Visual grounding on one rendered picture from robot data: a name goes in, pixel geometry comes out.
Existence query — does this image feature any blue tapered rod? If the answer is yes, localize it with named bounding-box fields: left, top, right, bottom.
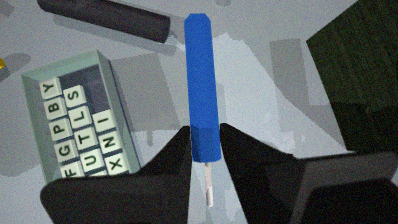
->
left=184, top=13, right=221, bottom=207

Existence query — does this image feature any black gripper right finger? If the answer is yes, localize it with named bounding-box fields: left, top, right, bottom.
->
left=219, top=123, right=398, bottom=224

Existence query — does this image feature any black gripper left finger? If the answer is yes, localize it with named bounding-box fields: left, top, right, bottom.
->
left=40, top=126, right=192, bottom=224

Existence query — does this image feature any keyboard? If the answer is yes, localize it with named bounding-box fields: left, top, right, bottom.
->
left=19, top=48, right=142, bottom=185

